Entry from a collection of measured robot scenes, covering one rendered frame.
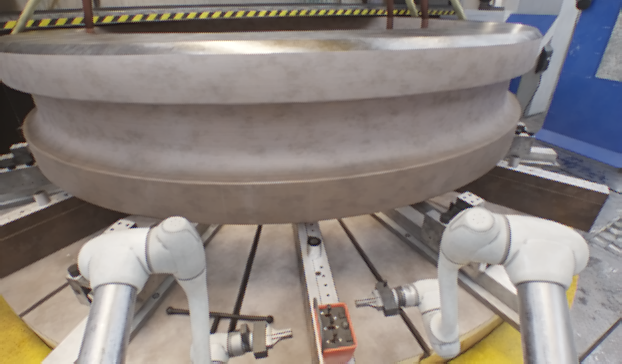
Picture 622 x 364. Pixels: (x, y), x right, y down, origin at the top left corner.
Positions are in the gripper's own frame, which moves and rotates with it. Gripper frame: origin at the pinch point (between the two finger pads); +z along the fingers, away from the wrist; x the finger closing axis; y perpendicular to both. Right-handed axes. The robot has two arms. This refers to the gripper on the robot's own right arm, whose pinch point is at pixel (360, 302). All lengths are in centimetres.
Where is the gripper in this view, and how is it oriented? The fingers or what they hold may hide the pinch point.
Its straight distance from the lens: 132.9
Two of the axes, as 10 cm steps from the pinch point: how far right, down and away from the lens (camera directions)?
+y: -0.1, -8.8, -4.7
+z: -9.9, 0.7, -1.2
